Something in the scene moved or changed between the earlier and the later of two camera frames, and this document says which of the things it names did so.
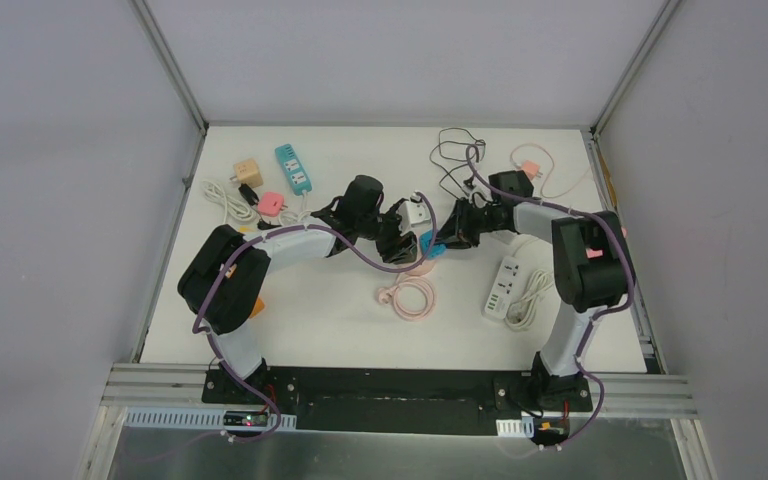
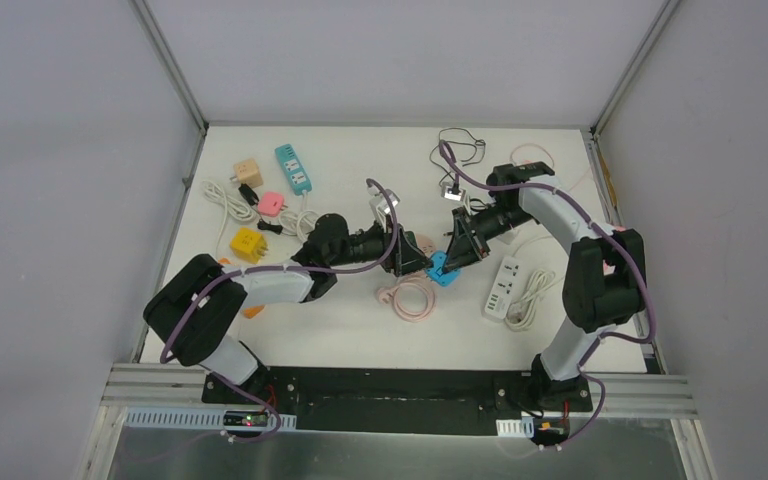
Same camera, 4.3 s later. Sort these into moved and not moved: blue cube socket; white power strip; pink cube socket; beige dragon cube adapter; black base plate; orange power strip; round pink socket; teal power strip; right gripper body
Moved: round pink socket; blue cube socket
Not moved: pink cube socket; beige dragon cube adapter; right gripper body; teal power strip; black base plate; orange power strip; white power strip
